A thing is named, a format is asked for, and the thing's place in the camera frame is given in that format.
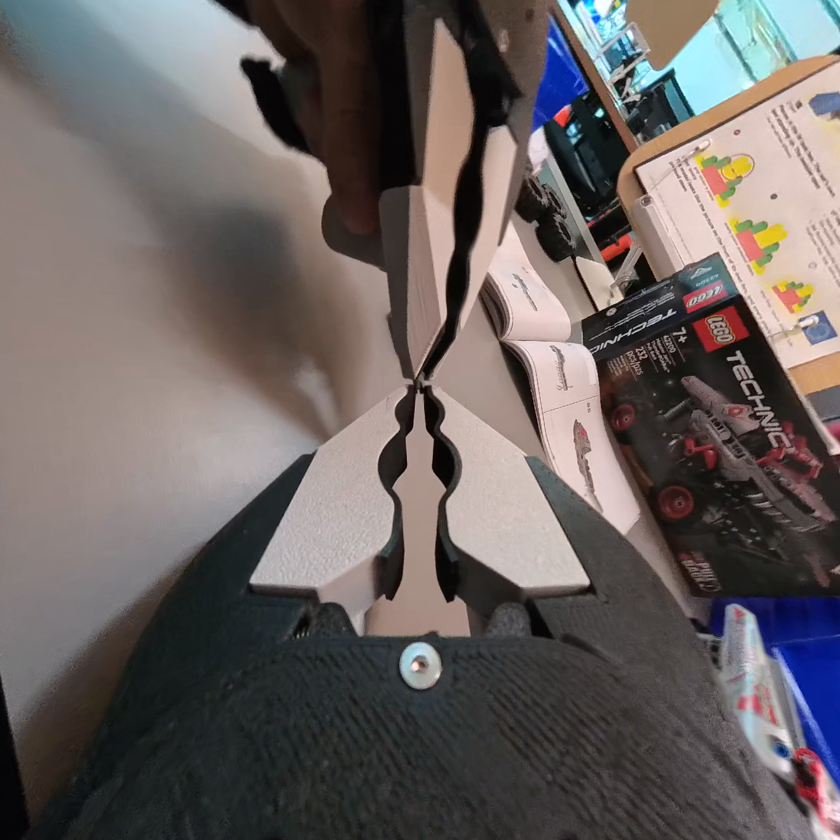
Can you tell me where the black equipment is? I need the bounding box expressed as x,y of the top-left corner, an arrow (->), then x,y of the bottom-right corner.
545,88 -> 632,217

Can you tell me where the blue tagged storage bin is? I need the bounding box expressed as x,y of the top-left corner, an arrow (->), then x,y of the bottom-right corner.
532,16 -> 589,132

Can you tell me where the small red toy piece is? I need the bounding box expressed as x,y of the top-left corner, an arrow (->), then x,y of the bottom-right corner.
791,748 -> 829,831

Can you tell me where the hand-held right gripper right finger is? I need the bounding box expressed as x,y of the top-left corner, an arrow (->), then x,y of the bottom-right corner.
423,386 -> 592,621

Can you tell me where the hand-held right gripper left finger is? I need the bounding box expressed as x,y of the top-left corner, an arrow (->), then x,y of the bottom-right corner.
249,386 -> 419,632

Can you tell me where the white printed packet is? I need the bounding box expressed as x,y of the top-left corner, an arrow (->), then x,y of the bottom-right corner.
712,604 -> 811,788

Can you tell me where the wooden side table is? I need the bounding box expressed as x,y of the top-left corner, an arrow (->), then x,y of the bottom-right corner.
617,56 -> 840,454

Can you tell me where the grey desk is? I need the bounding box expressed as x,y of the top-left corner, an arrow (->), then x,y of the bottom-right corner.
0,0 -> 710,821

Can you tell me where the person's left hand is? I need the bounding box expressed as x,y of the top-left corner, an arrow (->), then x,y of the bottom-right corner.
248,0 -> 388,236

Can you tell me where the black toy tire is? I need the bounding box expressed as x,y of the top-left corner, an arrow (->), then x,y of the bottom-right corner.
515,177 -> 559,227
538,210 -> 578,263

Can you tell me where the orange black tool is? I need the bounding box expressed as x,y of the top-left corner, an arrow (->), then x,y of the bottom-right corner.
586,215 -> 636,260

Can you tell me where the tan rounded panel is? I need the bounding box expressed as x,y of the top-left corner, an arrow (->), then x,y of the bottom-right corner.
626,0 -> 727,71

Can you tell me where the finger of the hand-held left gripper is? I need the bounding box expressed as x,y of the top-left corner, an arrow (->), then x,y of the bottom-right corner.
379,18 -> 492,383
419,123 -> 521,383

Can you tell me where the printed instruction sheet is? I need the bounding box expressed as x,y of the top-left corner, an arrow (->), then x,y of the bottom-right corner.
633,62 -> 840,371

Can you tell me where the white instruction booklet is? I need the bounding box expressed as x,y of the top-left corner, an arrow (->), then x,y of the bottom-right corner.
479,226 -> 643,536

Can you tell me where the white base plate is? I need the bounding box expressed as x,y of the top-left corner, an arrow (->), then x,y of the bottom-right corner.
574,252 -> 623,311

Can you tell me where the black toy set box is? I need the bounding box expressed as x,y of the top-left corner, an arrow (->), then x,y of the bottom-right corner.
581,262 -> 840,599

